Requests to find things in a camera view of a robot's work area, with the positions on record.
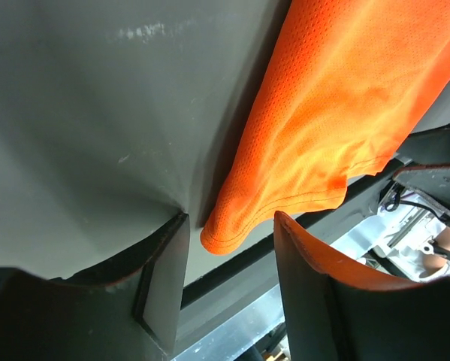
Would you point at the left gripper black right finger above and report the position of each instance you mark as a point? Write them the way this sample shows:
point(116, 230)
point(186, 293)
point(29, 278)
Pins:
point(338, 309)

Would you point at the orange t-shirt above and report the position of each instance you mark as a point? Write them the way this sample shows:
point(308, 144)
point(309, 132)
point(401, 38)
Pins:
point(347, 82)

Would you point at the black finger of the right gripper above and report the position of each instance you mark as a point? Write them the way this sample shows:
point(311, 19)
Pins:
point(431, 182)

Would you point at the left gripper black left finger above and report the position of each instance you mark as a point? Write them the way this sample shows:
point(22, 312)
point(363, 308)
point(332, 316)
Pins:
point(124, 308)

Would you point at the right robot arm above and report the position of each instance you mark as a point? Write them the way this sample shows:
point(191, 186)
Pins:
point(410, 235)

